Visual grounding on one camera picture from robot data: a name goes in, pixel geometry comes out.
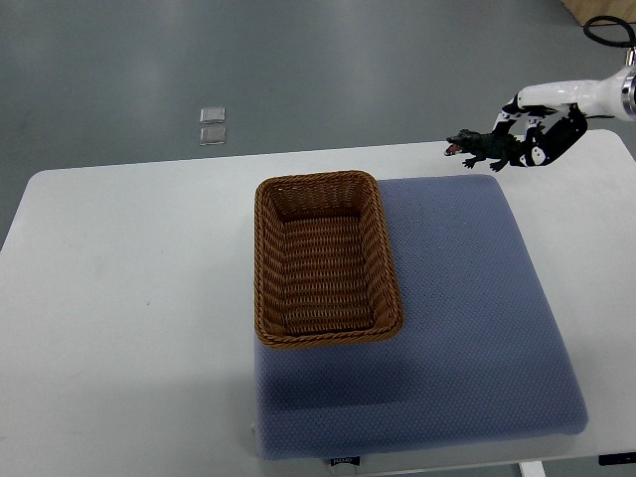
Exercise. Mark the brown wicker basket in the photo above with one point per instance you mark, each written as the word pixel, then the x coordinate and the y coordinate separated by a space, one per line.
pixel 324 271

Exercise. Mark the wooden box corner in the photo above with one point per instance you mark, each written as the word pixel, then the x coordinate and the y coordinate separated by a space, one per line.
pixel 584 10

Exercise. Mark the white table leg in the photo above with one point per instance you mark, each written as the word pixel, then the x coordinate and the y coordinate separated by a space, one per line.
pixel 532 469

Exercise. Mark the metal floor plate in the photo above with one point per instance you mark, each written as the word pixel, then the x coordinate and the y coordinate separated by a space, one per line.
pixel 213 135
pixel 212 115

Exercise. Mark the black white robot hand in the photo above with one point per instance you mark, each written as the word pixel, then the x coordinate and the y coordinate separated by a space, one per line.
pixel 557 113

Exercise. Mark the black table control panel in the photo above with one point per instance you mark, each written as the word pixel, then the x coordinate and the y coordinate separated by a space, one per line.
pixel 617 459

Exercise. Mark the upper metal floor plate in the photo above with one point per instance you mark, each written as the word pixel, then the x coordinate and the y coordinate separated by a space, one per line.
pixel 212 115

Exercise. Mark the dark toy crocodile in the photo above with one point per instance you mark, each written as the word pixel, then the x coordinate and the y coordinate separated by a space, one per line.
pixel 504 149

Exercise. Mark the blue-grey foam cushion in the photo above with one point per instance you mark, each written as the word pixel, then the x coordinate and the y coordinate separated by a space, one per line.
pixel 479 356

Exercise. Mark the lower metal floor plate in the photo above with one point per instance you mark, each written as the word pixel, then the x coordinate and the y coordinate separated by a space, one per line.
pixel 213 135

